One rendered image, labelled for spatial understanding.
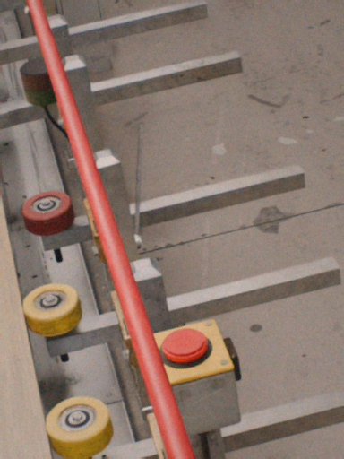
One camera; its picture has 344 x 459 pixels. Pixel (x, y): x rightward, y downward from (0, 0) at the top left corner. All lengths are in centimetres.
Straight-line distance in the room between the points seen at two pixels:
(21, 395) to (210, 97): 258
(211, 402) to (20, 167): 158
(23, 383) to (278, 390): 133
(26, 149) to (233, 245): 85
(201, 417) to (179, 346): 7
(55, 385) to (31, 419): 47
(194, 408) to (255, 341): 191
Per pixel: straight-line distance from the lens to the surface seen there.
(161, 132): 387
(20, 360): 160
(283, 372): 286
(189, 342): 105
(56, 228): 187
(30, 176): 254
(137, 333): 41
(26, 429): 150
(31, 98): 173
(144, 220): 192
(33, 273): 224
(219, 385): 105
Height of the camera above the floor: 190
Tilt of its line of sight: 34 degrees down
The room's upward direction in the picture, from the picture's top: 11 degrees counter-clockwise
